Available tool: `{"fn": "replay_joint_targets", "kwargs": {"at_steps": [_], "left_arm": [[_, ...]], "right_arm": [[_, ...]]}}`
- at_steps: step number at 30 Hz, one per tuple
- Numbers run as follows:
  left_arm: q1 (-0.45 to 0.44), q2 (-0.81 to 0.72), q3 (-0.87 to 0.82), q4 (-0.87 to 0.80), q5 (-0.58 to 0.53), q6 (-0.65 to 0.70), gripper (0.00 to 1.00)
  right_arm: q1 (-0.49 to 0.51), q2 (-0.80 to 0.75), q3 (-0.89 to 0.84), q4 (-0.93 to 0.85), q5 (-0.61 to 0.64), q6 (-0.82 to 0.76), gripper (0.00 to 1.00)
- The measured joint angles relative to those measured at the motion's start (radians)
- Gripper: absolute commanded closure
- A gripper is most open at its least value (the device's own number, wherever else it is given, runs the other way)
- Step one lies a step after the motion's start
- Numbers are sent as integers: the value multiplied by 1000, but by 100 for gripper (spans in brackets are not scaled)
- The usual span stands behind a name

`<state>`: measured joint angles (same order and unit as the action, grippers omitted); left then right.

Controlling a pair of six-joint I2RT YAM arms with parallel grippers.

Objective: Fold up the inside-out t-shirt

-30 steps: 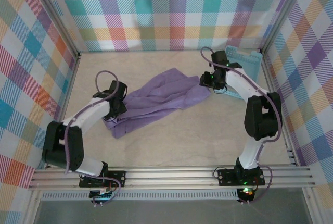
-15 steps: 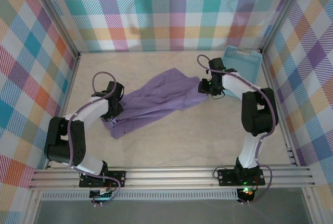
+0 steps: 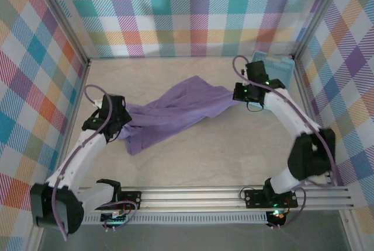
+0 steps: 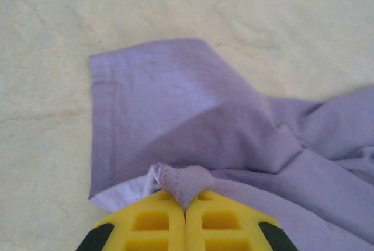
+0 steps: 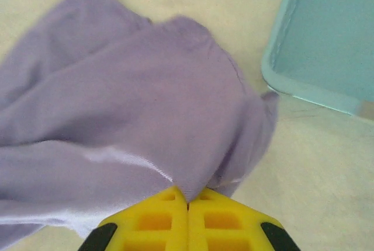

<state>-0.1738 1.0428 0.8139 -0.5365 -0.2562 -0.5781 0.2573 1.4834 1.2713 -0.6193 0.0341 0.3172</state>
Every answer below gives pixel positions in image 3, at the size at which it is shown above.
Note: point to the purple t-shirt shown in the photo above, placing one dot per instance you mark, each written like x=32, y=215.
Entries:
x=181, y=108

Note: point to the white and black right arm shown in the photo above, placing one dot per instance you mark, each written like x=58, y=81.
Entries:
x=286, y=111

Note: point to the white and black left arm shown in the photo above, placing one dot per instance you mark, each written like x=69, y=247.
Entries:
x=73, y=160

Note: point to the light blue plastic basket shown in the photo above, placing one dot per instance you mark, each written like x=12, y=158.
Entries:
x=279, y=68

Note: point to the green controller board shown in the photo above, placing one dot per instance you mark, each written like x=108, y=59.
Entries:
x=115, y=219

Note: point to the black controller board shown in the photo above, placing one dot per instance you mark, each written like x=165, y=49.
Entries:
x=276, y=218

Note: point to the aluminium side rail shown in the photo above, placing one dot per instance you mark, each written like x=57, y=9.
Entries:
x=73, y=102
x=304, y=87

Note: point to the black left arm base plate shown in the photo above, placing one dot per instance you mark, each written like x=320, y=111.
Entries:
x=131, y=198

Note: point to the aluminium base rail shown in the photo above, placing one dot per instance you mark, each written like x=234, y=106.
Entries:
x=190, y=198

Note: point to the aluminium frame post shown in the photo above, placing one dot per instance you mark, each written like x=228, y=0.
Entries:
x=319, y=14
x=33, y=243
x=62, y=17
x=352, y=230

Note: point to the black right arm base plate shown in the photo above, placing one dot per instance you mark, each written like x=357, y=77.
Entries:
x=254, y=198

